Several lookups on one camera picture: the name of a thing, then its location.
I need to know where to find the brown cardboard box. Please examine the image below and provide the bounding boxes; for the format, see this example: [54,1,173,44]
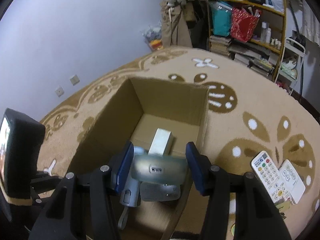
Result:
[68,77,209,239]

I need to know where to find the white metal cart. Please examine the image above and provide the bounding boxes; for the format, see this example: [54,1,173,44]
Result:
[274,37,305,95]

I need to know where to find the white wall socket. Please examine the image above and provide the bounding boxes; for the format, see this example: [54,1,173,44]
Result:
[69,75,80,86]
[55,86,65,97]

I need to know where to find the silver translucent power bank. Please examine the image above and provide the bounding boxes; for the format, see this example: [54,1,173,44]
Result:
[131,154,188,185]

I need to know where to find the wooden bookshelf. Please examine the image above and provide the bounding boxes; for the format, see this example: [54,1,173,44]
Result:
[218,0,286,81]

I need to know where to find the teal storage bag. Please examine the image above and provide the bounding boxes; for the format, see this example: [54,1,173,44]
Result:
[209,1,233,37]

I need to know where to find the upper white wall socket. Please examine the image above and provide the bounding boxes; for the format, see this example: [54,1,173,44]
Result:
[69,75,80,86]

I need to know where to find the stacked books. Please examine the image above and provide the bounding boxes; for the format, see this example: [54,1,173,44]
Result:
[209,35,232,57]

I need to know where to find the large white remote control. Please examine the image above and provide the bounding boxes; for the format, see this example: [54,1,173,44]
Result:
[251,151,291,204]

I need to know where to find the red gift bag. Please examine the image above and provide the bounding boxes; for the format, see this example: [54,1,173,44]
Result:
[231,8,259,42]

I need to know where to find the green oval Pochacco fan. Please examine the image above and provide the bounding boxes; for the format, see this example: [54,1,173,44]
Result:
[231,224,235,237]

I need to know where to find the light blue handheld device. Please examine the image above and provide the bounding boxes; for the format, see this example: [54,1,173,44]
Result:
[117,146,146,230]

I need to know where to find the small white remote control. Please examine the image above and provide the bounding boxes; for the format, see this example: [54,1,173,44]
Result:
[279,159,305,204]

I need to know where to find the lower white wall socket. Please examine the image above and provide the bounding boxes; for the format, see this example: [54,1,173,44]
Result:
[55,86,65,97]

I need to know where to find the beige floral carpet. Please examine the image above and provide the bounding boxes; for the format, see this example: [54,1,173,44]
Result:
[37,47,319,239]

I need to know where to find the large white power adapter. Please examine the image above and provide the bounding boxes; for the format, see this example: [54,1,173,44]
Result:
[148,128,174,155]

